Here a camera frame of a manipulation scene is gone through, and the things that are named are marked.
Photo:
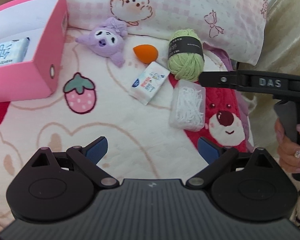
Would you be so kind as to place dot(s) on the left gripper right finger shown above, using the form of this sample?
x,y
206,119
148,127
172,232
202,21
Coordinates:
x,y
218,159

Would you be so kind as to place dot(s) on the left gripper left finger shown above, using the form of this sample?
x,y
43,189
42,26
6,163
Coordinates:
x,y
86,159

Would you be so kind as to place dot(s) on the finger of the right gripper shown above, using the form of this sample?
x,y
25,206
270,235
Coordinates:
x,y
218,80

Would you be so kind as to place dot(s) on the small white tissue pack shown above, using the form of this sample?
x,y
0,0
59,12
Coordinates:
x,y
148,83

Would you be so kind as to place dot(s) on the orange makeup sponge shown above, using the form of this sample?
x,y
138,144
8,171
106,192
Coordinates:
x,y
146,53

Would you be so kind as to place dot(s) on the blue wet wipes pack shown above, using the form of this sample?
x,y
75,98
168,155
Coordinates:
x,y
13,51

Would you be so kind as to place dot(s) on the right hand with ring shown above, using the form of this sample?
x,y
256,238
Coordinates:
x,y
288,151

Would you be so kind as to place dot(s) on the beige curtain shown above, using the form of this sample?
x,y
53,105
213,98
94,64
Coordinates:
x,y
280,53

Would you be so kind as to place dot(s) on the green yarn ball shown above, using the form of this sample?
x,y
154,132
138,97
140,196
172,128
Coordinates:
x,y
185,55

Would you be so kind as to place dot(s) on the pink checkered pillow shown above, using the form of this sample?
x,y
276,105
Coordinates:
x,y
235,26

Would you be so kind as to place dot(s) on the purple plush toy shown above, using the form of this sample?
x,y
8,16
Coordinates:
x,y
107,40

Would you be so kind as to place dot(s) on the pink cardboard box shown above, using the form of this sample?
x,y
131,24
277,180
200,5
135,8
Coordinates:
x,y
44,22

